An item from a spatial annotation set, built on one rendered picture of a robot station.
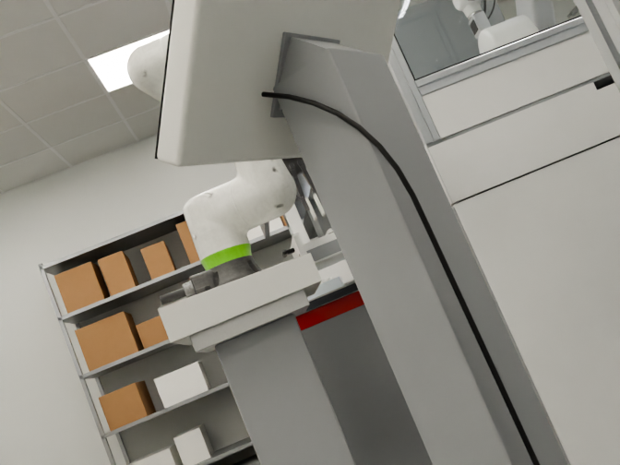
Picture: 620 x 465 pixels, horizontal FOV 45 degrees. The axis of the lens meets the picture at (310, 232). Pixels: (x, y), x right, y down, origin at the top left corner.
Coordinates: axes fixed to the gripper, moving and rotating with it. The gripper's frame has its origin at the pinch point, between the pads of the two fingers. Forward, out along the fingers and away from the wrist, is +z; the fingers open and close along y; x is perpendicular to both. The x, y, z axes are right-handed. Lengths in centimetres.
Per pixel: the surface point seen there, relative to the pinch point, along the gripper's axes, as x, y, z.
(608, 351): 55, -37, 64
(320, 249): 13.5, 5.4, 13.7
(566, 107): 56, -54, 12
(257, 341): 40, 31, 30
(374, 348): -10.9, 0.5, 44.5
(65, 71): -239, 75, -186
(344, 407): -11, 16, 56
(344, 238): 107, 12, 25
